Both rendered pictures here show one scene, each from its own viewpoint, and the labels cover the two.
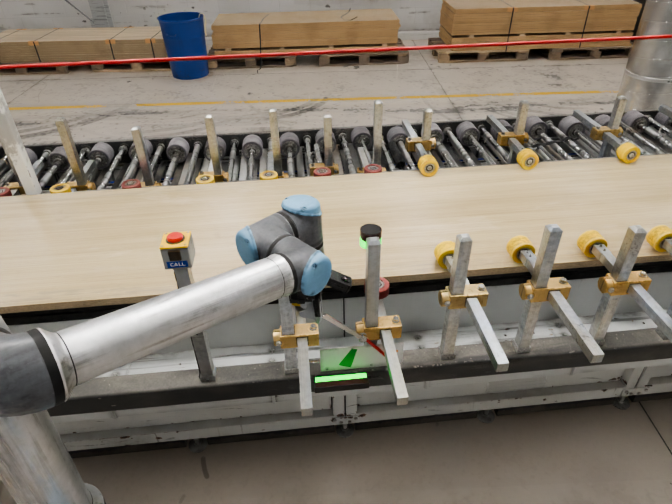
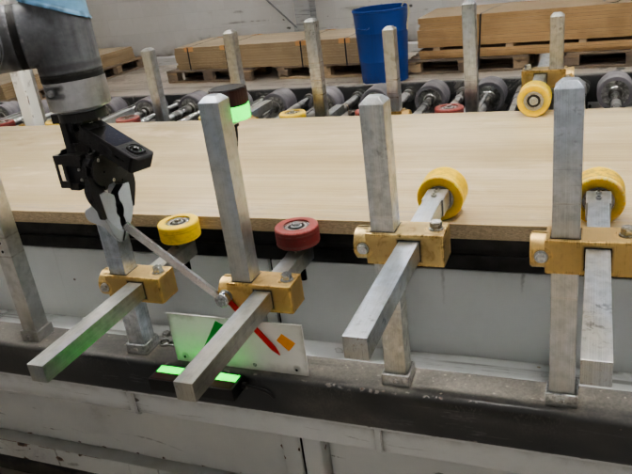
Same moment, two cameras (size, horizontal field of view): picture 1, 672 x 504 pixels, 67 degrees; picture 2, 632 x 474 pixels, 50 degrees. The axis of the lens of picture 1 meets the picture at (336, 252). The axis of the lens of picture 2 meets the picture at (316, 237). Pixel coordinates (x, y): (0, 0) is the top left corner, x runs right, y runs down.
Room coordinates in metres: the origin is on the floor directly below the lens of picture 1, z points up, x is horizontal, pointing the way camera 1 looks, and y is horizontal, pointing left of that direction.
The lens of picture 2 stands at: (0.29, -0.70, 1.37)
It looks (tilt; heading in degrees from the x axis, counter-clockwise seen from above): 24 degrees down; 29
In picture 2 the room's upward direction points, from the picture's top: 8 degrees counter-clockwise
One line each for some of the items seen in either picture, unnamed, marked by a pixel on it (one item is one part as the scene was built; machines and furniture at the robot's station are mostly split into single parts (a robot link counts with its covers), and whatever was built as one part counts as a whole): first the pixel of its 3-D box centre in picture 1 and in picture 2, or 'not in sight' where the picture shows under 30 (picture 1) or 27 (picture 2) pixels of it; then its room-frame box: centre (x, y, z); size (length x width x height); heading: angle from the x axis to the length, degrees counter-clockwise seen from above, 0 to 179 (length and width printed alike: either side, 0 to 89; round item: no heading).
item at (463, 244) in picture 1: (454, 302); (387, 254); (1.14, -0.35, 0.93); 0.03 x 0.03 x 0.48; 5
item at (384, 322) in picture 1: (378, 327); (260, 290); (1.12, -0.12, 0.85); 0.13 x 0.06 x 0.05; 95
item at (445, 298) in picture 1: (462, 296); (402, 243); (1.14, -0.37, 0.95); 0.13 x 0.06 x 0.05; 95
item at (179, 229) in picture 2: not in sight; (182, 245); (1.23, 0.12, 0.85); 0.08 x 0.08 x 0.11
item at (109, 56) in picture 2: not in sight; (54, 71); (6.76, 6.43, 0.23); 2.41 x 0.77 x 0.17; 3
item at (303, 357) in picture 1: (303, 350); (125, 301); (1.04, 0.10, 0.84); 0.43 x 0.03 x 0.04; 5
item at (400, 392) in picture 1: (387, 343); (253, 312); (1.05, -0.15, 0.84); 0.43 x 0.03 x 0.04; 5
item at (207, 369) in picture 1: (195, 323); (4, 235); (1.07, 0.41, 0.93); 0.05 x 0.05 x 0.45; 5
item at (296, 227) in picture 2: (376, 296); (299, 251); (1.25, -0.13, 0.85); 0.08 x 0.08 x 0.11
